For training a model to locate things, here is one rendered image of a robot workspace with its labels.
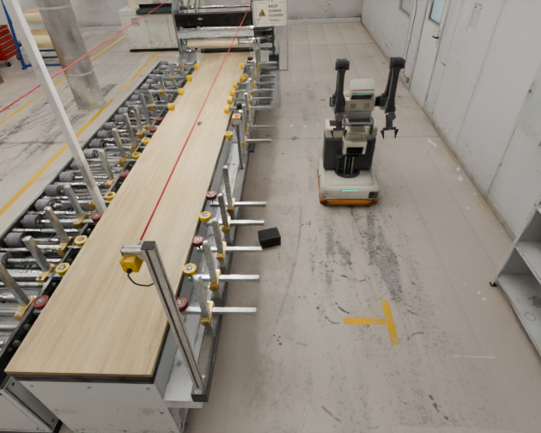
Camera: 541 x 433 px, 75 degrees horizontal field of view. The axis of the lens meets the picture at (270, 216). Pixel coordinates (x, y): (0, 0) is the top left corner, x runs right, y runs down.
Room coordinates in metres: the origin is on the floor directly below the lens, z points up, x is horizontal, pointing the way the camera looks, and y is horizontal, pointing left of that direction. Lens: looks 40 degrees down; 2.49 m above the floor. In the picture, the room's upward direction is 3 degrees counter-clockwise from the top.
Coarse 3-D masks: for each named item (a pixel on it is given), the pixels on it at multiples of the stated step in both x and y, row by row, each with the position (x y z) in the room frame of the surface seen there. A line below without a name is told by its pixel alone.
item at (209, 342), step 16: (256, 96) 4.62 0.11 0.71; (256, 112) 4.18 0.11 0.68; (240, 176) 2.73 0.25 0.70; (240, 192) 2.48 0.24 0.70; (240, 208) 2.35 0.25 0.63; (224, 240) 1.88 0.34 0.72; (224, 272) 1.58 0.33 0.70; (224, 288) 1.45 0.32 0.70; (224, 304) 1.37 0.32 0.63; (208, 336) 1.11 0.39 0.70; (208, 352) 1.01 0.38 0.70; (208, 368) 0.92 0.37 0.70; (192, 384) 0.85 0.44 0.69; (208, 384) 0.84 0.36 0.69
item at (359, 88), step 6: (354, 84) 3.10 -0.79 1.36; (360, 84) 3.09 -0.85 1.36; (366, 84) 3.09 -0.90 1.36; (372, 84) 3.08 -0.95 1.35; (354, 90) 3.06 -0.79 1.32; (360, 90) 3.06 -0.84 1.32; (366, 90) 3.06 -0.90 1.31; (372, 90) 3.04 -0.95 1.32; (354, 96) 3.09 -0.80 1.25; (360, 96) 3.08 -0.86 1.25; (366, 96) 3.08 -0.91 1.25; (372, 96) 3.07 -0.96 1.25
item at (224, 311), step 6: (180, 312) 1.18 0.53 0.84; (186, 312) 1.18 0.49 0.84; (192, 312) 1.18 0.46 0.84; (198, 312) 1.18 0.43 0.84; (216, 312) 1.17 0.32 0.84; (222, 312) 1.17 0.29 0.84; (228, 312) 1.17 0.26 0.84; (234, 312) 1.16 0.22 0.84; (240, 312) 1.16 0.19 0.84; (246, 312) 1.16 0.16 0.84; (252, 312) 1.16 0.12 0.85
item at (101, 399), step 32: (224, 160) 3.10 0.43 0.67; (192, 256) 1.68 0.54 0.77; (160, 352) 0.95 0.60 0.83; (32, 384) 0.86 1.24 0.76; (64, 384) 0.85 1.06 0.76; (96, 384) 0.83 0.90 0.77; (128, 384) 0.82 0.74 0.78; (160, 384) 0.84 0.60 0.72; (64, 416) 0.86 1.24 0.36; (96, 416) 0.84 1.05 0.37; (128, 416) 0.83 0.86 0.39; (160, 416) 0.82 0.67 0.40
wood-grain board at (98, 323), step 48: (192, 96) 4.22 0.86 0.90; (192, 144) 3.01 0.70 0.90; (144, 192) 2.27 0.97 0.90; (192, 192) 2.23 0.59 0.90; (96, 240) 1.75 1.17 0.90; (144, 240) 1.72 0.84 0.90; (96, 288) 1.34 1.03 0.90; (144, 288) 1.32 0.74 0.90; (48, 336) 1.03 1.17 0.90; (96, 336) 1.02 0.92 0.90; (144, 336) 1.01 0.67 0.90
